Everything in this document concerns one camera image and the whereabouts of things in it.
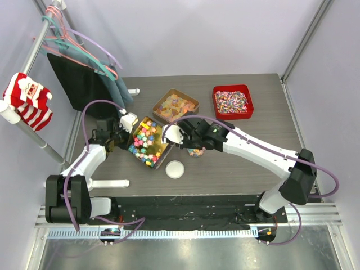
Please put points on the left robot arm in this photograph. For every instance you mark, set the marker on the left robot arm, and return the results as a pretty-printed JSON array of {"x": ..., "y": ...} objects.
[{"x": 67, "y": 194}]

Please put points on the metal clothes rack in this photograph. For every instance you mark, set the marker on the metal clothes rack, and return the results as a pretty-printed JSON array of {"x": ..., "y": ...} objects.
[{"x": 36, "y": 45}]

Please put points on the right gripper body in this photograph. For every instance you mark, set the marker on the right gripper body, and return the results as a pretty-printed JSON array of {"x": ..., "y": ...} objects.
[{"x": 191, "y": 142}]

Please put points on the red candy box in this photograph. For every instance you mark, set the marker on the red candy box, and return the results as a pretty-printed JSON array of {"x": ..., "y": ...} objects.
[{"x": 232, "y": 102}]

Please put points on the black cloth on hanger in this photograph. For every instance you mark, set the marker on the black cloth on hanger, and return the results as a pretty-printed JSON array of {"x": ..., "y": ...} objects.
[{"x": 81, "y": 84}]

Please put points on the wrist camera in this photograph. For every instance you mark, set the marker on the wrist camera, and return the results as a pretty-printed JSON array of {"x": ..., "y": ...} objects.
[
  {"x": 172, "y": 134},
  {"x": 127, "y": 120}
]

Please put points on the brown gummy candy tin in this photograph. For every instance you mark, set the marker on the brown gummy candy tin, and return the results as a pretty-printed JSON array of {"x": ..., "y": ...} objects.
[{"x": 173, "y": 105}]

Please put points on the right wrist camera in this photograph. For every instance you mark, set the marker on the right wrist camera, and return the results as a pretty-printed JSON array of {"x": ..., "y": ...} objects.
[{"x": 172, "y": 134}]

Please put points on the teal hanger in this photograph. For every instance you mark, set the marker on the teal hanger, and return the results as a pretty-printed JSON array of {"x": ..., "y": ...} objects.
[{"x": 64, "y": 43}]

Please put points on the clear plastic cup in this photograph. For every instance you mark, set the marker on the clear plastic cup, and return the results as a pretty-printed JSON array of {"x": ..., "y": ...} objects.
[{"x": 195, "y": 153}]

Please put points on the pink hanger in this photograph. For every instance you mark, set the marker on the pink hanger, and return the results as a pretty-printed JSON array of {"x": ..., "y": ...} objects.
[{"x": 61, "y": 25}]

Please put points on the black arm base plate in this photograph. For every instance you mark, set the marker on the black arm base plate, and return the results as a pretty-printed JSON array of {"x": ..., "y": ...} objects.
[{"x": 189, "y": 213}]

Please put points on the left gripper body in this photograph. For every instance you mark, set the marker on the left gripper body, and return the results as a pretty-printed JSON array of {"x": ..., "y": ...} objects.
[{"x": 121, "y": 139}]

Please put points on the star candy tin box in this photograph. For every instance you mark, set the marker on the star candy tin box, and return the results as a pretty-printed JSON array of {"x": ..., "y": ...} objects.
[{"x": 145, "y": 143}]

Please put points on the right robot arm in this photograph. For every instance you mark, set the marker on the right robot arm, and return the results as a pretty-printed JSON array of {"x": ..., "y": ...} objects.
[{"x": 294, "y": 169}]

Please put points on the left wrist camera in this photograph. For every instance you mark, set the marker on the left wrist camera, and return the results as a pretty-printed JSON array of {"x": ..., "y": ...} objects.
[{"x": 127, "y": 120}]

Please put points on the white cable duct strip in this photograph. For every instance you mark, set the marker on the white cable duct strip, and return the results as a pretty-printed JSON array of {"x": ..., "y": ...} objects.
[{"x": 107, "y": 233}]

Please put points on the white round lid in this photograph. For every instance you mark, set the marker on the white round lid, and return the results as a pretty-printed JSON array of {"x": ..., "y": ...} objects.
[{"x": 174, "y": 169}]

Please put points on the purple hanger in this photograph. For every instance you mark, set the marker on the purple hanger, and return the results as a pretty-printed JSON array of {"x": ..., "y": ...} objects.
[{"x": 112, "y": 59}]

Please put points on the grey-blue cloth on hanger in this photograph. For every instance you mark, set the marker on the grey-blue cloth on hanger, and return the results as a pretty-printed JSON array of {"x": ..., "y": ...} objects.
[{"x": 117, "y": 89}]

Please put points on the santa red striped sock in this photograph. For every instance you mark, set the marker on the santa red striped sock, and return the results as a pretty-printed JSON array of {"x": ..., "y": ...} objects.
[{"x": 29, "y": 100}]

